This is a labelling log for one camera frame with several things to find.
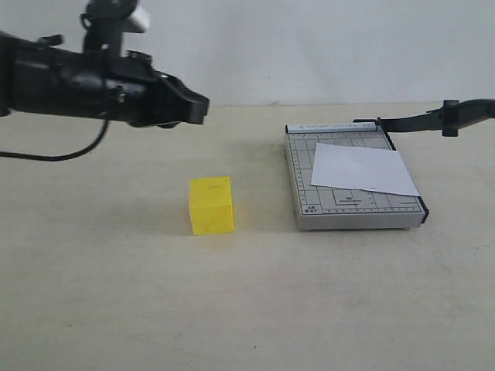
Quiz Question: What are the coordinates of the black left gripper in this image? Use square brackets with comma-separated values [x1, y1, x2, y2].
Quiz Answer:
[11, 37, 210, 128]

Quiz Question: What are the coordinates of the yellow foam cube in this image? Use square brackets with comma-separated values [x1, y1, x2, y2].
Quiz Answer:
[189, 176, 234, 236]

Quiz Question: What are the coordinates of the white paper sheet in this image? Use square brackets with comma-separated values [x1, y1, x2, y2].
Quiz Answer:
[311, 143, 420, 196]

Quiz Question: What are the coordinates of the black cutter blade handle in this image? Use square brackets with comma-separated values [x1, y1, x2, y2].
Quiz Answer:
[353, 99, 494, 138]

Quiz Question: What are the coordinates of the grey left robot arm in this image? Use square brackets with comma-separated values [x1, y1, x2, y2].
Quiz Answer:
[1, 32, 210, 128]

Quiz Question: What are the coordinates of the grey paper cutter base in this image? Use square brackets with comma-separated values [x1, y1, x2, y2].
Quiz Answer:
[285, 120, 429, 231]

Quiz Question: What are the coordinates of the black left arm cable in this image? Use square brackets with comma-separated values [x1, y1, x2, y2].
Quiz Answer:
[0, 115, 110, 162]

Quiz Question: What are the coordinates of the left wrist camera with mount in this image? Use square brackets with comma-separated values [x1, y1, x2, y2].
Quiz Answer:
[80, 0, 151, 57]

